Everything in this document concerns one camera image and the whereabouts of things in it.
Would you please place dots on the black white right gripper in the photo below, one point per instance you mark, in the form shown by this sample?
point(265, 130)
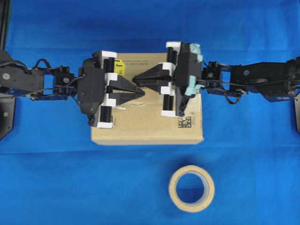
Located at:
point(175, 79)

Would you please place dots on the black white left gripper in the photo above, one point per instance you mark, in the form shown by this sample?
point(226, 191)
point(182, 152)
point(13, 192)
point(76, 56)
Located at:
point(91, 85)

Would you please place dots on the brown cardboard box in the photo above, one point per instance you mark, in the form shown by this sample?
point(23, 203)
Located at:
point(140, 122)

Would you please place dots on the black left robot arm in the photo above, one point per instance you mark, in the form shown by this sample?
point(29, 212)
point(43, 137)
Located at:
point(43, 82)

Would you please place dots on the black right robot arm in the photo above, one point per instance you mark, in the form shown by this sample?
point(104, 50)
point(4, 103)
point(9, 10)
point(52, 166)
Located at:
point(275, 81)

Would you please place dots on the beige masking tape roll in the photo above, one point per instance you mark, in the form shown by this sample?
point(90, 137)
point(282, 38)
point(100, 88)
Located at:
point(191, 189)

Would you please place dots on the blue table cloth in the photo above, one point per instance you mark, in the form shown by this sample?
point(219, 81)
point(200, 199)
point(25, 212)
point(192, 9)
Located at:
point(51, 173)

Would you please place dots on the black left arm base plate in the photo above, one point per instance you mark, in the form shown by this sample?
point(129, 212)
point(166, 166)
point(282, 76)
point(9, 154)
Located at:
point(7, 112)

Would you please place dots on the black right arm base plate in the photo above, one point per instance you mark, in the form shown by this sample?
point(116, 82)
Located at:
point(296, 110)

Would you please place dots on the black frame post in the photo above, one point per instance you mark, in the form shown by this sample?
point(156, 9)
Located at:
point(5, 14)

